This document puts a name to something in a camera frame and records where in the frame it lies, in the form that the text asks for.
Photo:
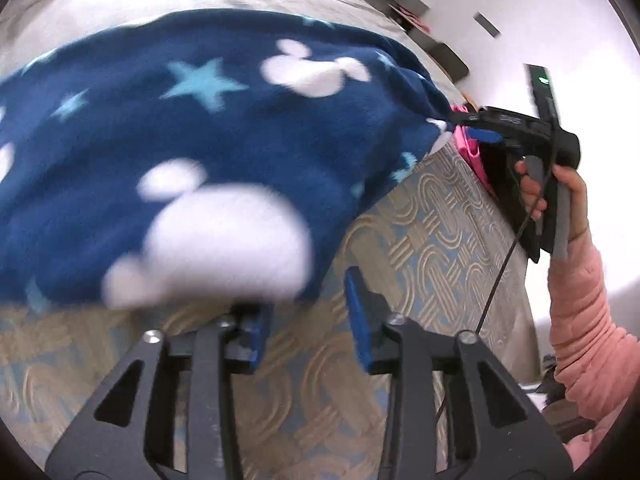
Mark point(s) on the navy star fleece pants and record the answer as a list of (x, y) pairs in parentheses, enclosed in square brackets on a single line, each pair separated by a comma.
[(207, 153)]

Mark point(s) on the patterned grey bedspread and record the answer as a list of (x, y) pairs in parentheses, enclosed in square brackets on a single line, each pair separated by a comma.
[(436, 247)]

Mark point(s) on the person right hand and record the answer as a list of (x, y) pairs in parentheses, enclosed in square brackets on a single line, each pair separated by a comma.
[(535, 205)]

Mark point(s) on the pink sleeved right forearm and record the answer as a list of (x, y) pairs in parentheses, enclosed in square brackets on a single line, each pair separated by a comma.
[(596, 361)]

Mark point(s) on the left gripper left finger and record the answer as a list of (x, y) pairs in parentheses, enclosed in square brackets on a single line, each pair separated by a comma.
[(246, 342)]

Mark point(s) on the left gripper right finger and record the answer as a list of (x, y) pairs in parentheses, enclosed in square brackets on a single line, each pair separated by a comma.
[(374, 326)]

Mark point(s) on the pink garment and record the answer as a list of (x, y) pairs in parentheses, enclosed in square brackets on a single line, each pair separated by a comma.
[(469, 150)]

